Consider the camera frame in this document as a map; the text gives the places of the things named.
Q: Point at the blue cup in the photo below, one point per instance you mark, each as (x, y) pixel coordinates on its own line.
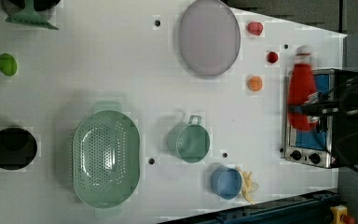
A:
(226, 182)

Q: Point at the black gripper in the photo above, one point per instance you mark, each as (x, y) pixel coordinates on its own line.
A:
(341, 101)

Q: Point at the green stand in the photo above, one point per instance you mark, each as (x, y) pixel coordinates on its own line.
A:
(29, 16)

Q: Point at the pink and green fruit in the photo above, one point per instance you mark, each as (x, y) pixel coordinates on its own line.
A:
(255, 28)

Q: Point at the green lime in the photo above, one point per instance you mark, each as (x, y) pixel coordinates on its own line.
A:
(8, 64)

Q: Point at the yellow emergency stop button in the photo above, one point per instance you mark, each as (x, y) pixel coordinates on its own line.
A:
(341, 216)

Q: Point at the red ketchup bottle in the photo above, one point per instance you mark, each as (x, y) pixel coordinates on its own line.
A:
(302, 87)

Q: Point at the black cylinder post upper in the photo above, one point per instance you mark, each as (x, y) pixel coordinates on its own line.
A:
(39, 5)

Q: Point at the green metal cup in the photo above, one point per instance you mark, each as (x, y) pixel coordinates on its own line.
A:
(189, 141)

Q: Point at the blue crate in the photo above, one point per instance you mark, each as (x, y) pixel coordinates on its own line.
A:
(310, 208)

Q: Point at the peeled banana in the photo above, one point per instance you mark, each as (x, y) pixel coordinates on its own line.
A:
(248, 186)

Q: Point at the green oval strainer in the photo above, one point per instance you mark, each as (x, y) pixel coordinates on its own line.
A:
(106, 159)

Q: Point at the grey round plate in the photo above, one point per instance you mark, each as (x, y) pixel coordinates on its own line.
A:
(209, 37)

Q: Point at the orange fruit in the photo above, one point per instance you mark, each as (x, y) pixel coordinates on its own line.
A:
(255, 83)

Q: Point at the black toaster oven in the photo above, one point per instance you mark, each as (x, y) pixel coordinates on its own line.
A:
(334, 142)

